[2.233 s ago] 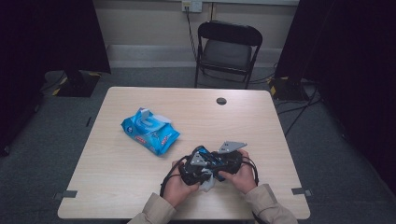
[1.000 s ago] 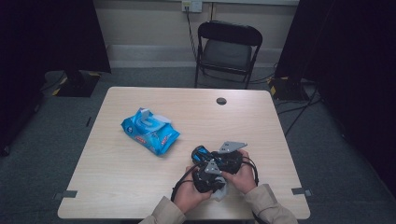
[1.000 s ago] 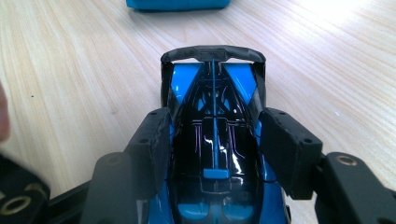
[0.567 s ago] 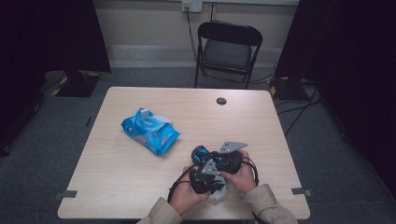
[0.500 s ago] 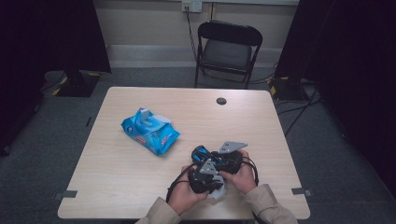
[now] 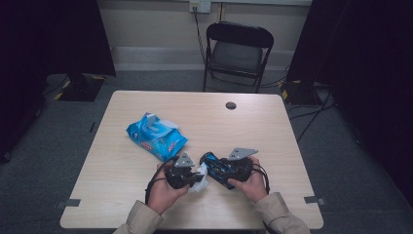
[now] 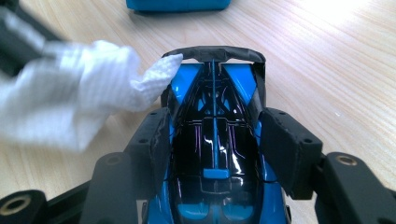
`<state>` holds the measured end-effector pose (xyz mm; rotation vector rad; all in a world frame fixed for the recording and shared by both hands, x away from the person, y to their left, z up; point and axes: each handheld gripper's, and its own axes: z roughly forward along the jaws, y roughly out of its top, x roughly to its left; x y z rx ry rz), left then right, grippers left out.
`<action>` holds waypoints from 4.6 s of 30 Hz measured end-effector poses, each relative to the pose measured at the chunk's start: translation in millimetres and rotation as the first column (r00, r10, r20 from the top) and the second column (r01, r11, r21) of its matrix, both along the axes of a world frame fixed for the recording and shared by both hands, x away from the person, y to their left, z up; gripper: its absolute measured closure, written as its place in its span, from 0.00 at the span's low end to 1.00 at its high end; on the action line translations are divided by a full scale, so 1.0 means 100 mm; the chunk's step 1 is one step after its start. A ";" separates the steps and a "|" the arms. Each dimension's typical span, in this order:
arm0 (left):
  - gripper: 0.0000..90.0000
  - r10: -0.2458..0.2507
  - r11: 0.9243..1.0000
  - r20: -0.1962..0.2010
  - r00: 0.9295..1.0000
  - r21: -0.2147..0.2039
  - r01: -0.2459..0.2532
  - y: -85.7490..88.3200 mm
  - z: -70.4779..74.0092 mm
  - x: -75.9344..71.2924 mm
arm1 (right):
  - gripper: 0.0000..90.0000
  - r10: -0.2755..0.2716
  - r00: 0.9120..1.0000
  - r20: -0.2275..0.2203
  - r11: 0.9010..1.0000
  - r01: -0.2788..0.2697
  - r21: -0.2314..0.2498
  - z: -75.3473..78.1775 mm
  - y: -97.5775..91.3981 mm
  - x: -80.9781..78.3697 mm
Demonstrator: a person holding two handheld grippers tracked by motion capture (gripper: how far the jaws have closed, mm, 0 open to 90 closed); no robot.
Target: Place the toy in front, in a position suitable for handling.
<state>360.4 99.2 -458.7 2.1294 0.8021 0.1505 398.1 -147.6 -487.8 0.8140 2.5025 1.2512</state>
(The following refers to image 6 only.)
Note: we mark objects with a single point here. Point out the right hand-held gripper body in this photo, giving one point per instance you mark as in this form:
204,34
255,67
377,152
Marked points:
240,169

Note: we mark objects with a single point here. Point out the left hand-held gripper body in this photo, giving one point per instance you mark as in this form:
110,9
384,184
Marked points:
180,177

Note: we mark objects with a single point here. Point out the white wet wipe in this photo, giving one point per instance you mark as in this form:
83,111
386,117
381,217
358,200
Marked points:
202,187

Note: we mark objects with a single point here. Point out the blue toy car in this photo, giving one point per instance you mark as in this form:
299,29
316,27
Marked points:
212,165

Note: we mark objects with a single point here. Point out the blue wet wipes pack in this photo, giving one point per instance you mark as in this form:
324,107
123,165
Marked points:
159,136

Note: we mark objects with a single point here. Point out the person's right hand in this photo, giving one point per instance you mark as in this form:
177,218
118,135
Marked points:
256,187

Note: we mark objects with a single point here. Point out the person's left hand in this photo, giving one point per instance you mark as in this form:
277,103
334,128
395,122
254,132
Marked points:
162,193

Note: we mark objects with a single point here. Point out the grey tape piece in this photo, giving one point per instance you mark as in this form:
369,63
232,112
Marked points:
313,200
69,203

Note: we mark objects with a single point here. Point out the black box with yellow tape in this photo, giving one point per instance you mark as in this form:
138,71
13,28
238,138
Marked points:
298,92

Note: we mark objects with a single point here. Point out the small black floor object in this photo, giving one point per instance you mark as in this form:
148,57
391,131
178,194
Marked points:
93,127

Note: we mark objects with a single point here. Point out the black folding chair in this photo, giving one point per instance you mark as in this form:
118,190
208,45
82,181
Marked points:
238,57

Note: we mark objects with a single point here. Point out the black stand base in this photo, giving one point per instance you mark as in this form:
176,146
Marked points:
81,87

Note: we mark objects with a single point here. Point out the dark curtain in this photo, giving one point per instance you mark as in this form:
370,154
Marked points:
48,39
367,65

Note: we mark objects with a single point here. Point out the white wall socket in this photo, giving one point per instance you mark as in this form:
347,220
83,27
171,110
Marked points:
201,6

